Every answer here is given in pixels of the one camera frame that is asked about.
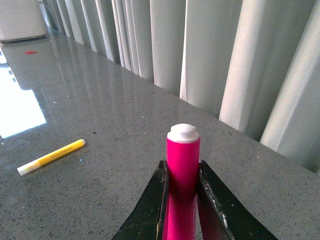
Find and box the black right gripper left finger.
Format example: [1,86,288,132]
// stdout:
[112,160,170,240]

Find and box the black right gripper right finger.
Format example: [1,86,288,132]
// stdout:
[197,160,276,240]

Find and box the pink highlighter pen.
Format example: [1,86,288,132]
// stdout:
[162,123,201,240]

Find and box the yellow highlighter pen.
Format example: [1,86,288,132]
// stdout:
[17,139,86,176]

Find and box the white pleated curtain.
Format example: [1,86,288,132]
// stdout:
[42,0,320,174]

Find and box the small red object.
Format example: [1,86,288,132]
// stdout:
[24,50,37,55]

